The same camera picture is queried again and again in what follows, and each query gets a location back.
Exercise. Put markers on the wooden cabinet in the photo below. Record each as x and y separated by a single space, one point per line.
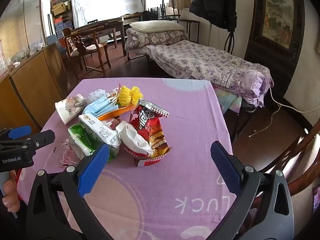
32 80

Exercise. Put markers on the small white tissue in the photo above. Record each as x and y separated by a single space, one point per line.
97 94

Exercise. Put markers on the pile of clear plastic bags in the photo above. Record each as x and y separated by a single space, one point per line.
35 46

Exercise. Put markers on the white printed packet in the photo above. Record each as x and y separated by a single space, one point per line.
100 128

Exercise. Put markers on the blue chair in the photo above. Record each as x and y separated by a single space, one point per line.
53 40

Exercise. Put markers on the person's left hand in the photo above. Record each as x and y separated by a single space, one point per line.
11 195

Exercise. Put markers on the white paper cup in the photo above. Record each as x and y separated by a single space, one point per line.
66 110

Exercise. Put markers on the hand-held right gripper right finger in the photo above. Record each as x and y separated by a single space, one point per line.
225 170

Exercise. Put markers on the folded floral quilt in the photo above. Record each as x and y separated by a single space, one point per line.
155 38

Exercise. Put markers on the pastel folded cloth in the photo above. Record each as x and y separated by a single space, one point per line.
226 100

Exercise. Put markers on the dark wooden chair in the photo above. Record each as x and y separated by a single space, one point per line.
300 155

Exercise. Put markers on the red paper bowl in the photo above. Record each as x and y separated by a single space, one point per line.
145 161

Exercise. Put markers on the blue face masks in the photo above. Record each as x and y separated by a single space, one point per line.
98 106

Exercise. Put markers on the metal coat stand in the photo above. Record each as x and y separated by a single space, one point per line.
228 42

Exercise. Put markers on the green and white wrapper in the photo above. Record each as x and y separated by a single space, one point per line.
82 137

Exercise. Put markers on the bookshelf with boxes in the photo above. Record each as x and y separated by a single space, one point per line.
61 7

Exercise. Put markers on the black jacket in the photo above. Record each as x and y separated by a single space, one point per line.
212 2

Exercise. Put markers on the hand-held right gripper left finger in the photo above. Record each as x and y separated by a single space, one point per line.
93 170

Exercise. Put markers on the cream pillow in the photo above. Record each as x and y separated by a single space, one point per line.
157 26

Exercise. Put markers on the bed with floral sheet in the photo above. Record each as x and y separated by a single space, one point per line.
200 60

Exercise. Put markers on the purple printed tablecloth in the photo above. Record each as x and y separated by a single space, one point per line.
187 130

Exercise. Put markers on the dark framed painting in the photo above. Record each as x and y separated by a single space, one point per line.
277 12

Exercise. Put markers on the yellow pompom flowers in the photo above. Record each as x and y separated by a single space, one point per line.
125 96

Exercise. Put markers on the large white napkin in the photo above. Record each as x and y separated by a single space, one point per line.
135 137

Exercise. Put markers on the long wooden table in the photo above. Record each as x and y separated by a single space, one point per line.
105 23

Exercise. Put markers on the wooden armchair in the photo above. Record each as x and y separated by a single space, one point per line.
96 46

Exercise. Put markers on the red snack bag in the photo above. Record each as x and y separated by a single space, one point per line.
152 130

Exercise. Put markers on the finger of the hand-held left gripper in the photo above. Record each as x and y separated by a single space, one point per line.
20 132
42 138

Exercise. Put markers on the white hanging sheet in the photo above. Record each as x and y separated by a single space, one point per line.
107 2

